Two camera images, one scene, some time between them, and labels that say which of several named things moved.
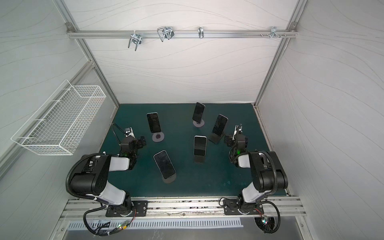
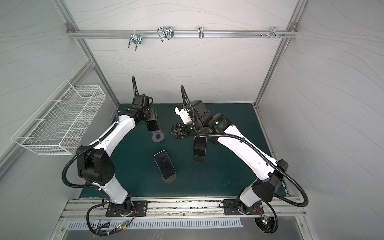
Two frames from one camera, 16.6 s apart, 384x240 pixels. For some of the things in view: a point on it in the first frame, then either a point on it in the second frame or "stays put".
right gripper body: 229,141 -> 180,130
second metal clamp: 167,32 stays put
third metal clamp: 201,33 stays put
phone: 154,122 stays put
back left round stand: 158,137 stays put
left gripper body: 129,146 -> 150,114
